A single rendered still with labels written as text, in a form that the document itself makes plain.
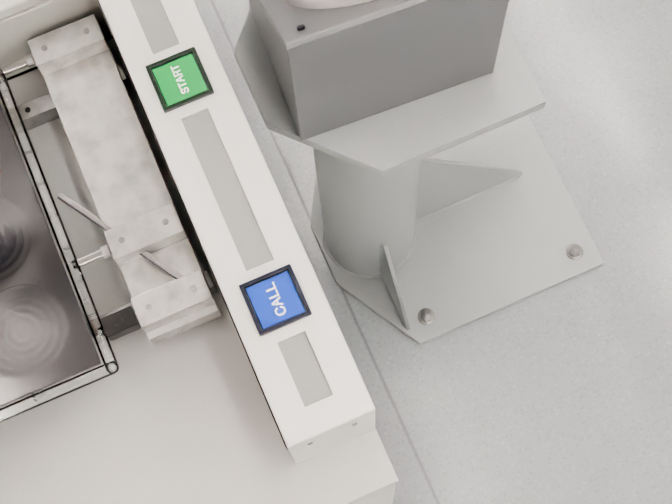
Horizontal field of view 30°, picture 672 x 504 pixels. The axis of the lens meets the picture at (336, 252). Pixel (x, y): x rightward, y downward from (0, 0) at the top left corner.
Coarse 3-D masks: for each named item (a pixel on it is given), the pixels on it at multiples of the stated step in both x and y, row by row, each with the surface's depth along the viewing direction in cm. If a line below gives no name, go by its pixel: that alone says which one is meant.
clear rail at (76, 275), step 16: (0, 80) 139; (0, 96) 139; (16, 112) 138; (16, 128) 137; (32, 160) 136; (32, 176) 136; (48, 192) 135; (48, 208) 135; (64, 240) 134; (64, 256) 133; (80, 272) 133; (80, 288) 132; (96, 320) 131; (96, 336) 131; (112, 352) 130; (112, 368) 130
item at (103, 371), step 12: (84, 372) 130; (96, 372) 130; (108, 372) 130; (60, 384) 129; (72, 384) 129; (84, 384) 130; (36, 396) 129; (48, 396) 129; (60, 396) 130; (0, 408) 129; (12, 408) 129; (24, 408) 129; (0, 420) 129
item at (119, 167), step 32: (96, 64) 142; (64, 96) 141; (96, 96) 140; (128, 96) 140; (64, 128) 140; (96, 128) 139; (128, 128) 139; (96, 160) 138; (128, 160) 138; (96, 192) 137; (128, 192) 137; (160, 192) 137; (160, 256) 135; (192, 256) 135; (128, 288) 134; (192, 320) 133
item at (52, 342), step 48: (0, 144) 137; (0, 192) 136; (0, 240) 134; (48, 240) 134; (0, 288) 133; (48, 288) 132; (0, 336) 131; (48, 336) 131; (0, 384) 130; (48, 384) 130
